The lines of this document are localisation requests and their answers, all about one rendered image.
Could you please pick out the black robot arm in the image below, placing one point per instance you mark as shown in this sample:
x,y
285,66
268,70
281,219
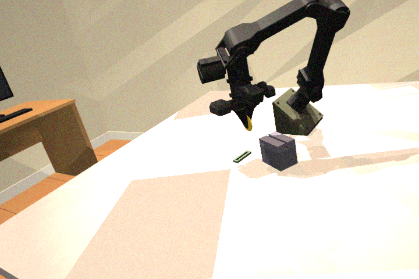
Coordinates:
x,y
244,39

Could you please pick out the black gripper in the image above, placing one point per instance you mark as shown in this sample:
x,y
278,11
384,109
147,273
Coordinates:
x,y
222,107

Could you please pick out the gold coin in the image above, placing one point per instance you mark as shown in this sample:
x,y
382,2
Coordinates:
x,y
250,126

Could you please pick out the dark green flat bar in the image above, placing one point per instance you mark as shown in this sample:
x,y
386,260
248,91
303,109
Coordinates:
x,y
242,156

